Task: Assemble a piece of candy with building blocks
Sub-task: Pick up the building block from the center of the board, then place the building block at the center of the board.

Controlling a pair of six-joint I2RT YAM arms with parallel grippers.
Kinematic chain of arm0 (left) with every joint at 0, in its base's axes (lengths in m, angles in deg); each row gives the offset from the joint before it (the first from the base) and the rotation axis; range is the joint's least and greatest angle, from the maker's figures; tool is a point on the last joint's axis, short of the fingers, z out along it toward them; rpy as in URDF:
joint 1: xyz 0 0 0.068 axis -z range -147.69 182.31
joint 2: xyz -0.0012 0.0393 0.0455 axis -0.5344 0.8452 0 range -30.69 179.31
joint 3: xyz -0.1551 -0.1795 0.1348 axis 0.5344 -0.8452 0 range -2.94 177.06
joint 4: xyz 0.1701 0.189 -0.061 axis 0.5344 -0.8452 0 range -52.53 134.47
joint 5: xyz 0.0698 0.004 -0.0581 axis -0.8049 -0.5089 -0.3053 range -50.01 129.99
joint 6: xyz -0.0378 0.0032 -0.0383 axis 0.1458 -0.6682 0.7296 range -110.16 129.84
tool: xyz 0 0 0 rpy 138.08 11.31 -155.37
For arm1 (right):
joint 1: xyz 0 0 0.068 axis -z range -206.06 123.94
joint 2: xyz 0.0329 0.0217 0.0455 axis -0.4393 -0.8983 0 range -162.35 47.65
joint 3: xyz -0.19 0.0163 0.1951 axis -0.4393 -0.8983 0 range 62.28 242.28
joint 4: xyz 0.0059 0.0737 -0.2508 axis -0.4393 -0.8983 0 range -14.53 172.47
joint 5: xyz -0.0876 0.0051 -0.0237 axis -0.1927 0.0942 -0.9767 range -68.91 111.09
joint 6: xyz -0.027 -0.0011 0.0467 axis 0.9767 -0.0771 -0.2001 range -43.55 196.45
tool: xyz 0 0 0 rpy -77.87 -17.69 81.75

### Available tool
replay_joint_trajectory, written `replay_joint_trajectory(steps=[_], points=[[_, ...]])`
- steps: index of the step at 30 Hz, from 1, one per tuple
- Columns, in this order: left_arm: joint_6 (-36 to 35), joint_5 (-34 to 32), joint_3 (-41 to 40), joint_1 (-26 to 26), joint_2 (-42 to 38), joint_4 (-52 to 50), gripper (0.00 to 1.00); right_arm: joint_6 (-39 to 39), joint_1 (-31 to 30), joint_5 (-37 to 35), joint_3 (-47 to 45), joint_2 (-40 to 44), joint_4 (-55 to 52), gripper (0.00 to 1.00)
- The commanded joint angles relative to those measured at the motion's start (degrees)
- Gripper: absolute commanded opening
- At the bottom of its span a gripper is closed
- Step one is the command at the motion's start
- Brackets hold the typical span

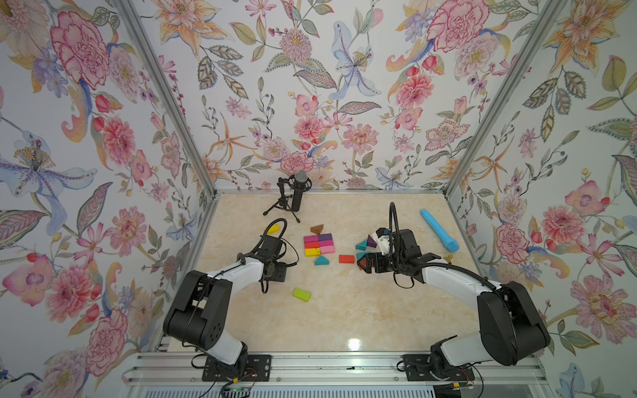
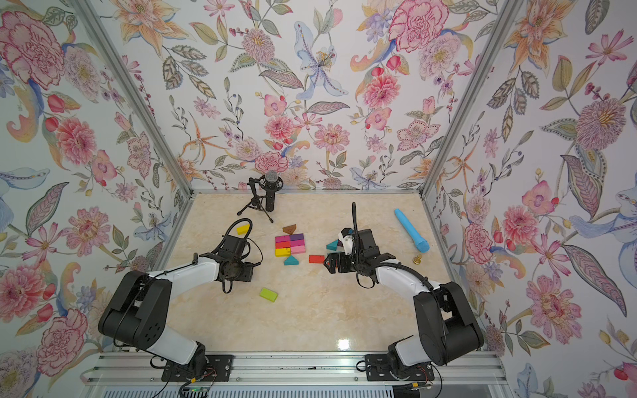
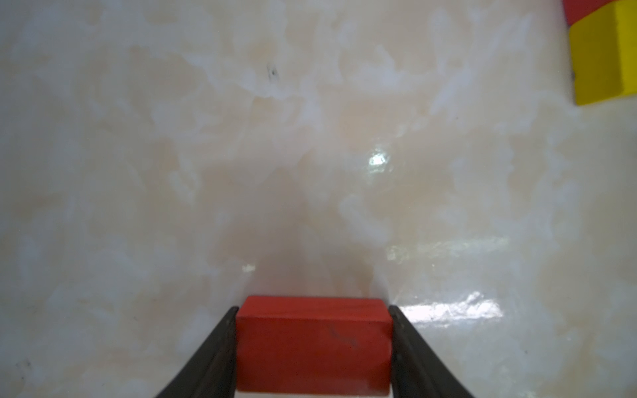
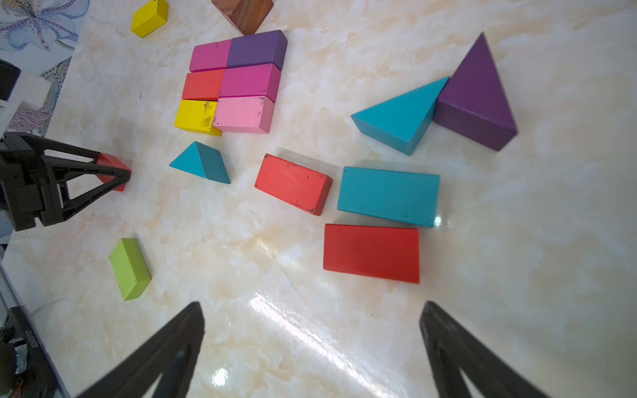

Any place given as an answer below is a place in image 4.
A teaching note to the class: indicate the pink rectangular block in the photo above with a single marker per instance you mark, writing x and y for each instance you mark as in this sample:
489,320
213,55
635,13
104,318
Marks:
252,114

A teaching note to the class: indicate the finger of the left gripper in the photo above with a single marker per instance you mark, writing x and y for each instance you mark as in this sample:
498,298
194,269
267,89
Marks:
69,186
40,145

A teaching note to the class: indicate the teal rectangular block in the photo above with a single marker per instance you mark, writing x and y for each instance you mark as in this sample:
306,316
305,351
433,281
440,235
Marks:
405,197

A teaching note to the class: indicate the red block front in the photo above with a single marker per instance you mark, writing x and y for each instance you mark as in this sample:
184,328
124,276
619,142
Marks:
387,253

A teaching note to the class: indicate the lime green block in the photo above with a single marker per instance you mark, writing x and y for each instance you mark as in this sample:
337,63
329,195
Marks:
130,270

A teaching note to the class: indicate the yellow block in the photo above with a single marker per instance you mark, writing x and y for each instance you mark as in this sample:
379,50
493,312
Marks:
150,17
196,116

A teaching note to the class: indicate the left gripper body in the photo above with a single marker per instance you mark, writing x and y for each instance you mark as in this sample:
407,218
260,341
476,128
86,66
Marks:
21,194

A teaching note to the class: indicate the purple triangle block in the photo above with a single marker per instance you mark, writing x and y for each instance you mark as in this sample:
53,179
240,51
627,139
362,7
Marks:
473,102

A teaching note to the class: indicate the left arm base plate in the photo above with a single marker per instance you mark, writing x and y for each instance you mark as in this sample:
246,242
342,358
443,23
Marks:
25,369

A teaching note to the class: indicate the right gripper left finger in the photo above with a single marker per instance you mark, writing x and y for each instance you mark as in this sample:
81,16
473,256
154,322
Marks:
167,361

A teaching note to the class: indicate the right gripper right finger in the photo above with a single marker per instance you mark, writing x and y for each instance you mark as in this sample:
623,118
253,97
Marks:
454,352

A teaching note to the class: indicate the teal triangle block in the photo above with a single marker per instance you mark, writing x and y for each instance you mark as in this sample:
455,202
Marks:
401,122

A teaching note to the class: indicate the brown triangle block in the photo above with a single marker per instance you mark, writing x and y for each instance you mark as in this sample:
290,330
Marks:
245,15

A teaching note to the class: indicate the red block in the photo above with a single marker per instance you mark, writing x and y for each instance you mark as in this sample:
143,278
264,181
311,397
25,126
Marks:
204,85
296,185
387,253
111,168

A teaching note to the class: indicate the magenta block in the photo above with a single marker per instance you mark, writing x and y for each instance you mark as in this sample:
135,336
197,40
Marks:
248,81
210,57

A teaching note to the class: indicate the purple rectangular block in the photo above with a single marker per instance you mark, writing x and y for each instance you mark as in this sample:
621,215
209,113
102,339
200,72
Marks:
258,49

